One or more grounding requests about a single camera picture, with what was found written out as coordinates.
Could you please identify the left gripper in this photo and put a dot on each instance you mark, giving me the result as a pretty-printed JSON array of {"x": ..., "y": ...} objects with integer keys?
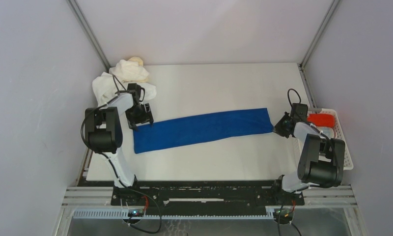
[{"x": 146, "y": 117}]

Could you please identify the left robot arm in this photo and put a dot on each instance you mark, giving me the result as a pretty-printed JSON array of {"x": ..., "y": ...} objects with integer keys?
[{"x": 102, "y": 133}]

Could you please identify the red rolled towel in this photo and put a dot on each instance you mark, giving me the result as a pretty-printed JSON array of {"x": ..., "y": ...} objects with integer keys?
[{"x": 324, "y": 120}]

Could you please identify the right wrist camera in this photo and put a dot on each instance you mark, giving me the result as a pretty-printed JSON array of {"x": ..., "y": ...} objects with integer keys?
[{"x": 299, "y": 111}]

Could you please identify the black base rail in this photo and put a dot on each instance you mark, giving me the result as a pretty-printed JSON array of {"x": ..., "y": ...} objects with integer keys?
[{"x": 205, "y": 198}]

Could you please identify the blue towel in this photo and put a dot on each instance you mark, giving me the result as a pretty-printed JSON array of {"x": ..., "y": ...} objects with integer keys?
[{"x": 204, "y": 128}]

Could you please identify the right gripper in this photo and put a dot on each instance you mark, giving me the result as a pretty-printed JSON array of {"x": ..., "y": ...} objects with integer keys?
[{"x": 280, "y": 125}]

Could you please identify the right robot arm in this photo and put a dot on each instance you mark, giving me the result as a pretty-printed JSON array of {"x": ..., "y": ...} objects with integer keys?
[{"x": 321, "y": 159}]

